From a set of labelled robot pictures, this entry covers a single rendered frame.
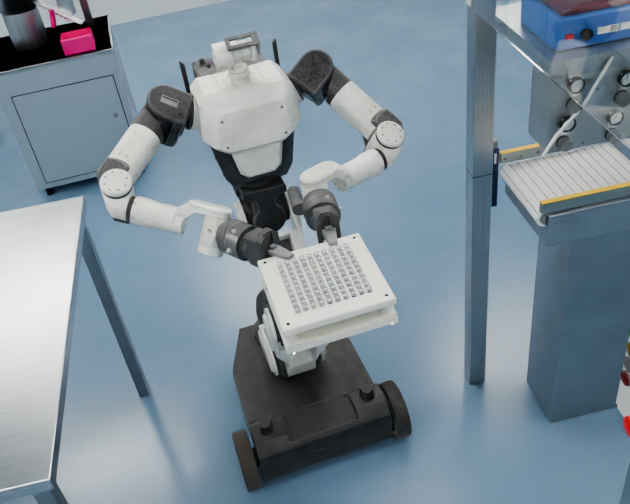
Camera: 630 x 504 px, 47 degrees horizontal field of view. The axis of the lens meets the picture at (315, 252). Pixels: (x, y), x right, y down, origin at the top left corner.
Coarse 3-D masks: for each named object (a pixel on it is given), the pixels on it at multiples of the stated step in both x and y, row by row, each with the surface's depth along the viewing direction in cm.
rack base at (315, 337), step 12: (264, 288) 166; (372, 312) 154; (396, 312) 153; (336, 324) 152; (348, 324) 152; (360, 324) 152; (372, 324) 152; (384, 324) 153; (300, 336) 151; (312, 336) 151; (324, 336) 150; (336, 336) 151; (348, 336) 152; (288, 348) 150; (300, 348) 150
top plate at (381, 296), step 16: (352, 240) 166; (304, 256) 164; (368, 256) 161; (272, 272) 161; (304, 272) 160; (320, 272) 159; (368, 272) 157; (272, 288) 157; (336, 288) 154; (384, 288) 152; (272, 304) 154; (288, 304) 152; (336, 304) 150; (352, 304) 150; (368, 304) 149; (384, 304) 150; (288, 320) 149; (304, 320) 148; (320, 320) 148; (336, 320) 149
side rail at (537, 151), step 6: (588, 144) 212; (522, 150) 209; (528, 150) 209; (534, 150) 210; (540, 150) 210; (558, 150) 211; (504, 156) 209; (510, 156) 210; (516, 156) 210; (522, 156) 210; (528, 156) 211; (534, 156) 211; (504, 162) 210
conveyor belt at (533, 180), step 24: (600, 144) 213; (504, 168) 210; (528, 168) 208; (552, 168) 206; (576, 168) 205; (600, 168) 203; (624, 168) 202; (528, 192) 198; (552, 192) 197; (576, 192) 196
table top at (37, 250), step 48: (0, 240) 219; (48, 240) 216; (0, 288) 200; (48, 288) 197; (0, 336) 184; (48, 336) 181; (0, 384) 170; (48, 384) 168; (0, 432) 158; (48, 432) 157; (0, 480) 148; (48, 480) 147
